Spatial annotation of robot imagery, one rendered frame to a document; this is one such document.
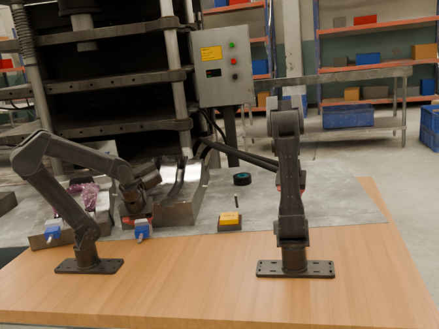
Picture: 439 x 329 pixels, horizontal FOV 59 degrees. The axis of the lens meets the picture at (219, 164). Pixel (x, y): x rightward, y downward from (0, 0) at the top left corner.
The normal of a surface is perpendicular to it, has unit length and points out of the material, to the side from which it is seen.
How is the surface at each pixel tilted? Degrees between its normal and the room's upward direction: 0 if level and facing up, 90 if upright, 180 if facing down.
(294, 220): 79
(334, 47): 90
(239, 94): 90
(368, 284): 0
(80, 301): 0
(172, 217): 90
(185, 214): 90
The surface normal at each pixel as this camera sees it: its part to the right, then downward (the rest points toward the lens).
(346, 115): -0.23, 0.36
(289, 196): -0.17, 0.11
